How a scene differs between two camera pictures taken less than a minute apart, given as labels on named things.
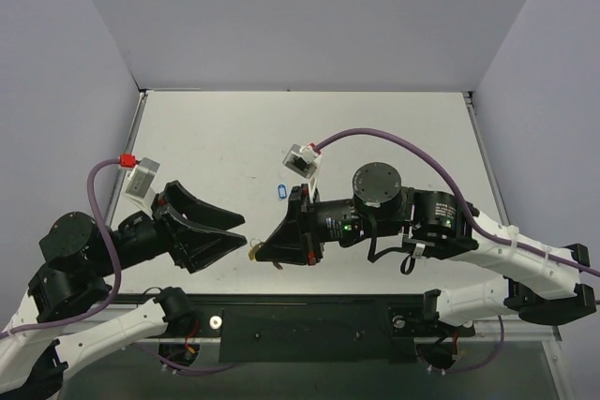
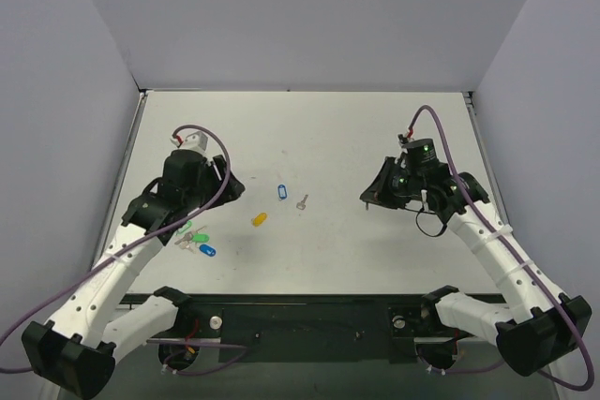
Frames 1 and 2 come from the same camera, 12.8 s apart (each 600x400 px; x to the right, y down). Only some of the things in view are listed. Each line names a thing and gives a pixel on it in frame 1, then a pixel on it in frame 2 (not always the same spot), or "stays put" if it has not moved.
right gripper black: [305, 224] -> [384, 183]
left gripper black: [167, 229] -> [218, 177]
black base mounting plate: [279, 328] stays put
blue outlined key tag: [281, 191] stays put
